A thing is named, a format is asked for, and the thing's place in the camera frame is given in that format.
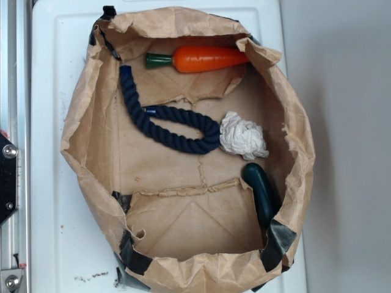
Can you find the black metal bracket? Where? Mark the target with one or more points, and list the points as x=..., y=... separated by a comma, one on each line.
x=8, y=178

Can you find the aluminium frame rail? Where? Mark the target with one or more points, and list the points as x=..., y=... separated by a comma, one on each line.
x=15, y=274

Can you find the white plastic tray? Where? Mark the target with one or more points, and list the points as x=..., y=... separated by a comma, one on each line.
x=70, y=253

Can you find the orange toy carrot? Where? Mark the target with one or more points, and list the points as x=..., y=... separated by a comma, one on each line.
x=198, y=59

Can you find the dark green toy cucumber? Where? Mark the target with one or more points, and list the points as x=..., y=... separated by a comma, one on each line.
x=265, y=201

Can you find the crumpled white paper ball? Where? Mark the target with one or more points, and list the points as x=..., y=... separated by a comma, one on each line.
x=242, y=137

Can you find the brown paper bag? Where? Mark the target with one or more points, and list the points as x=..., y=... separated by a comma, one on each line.
x=187, y=222

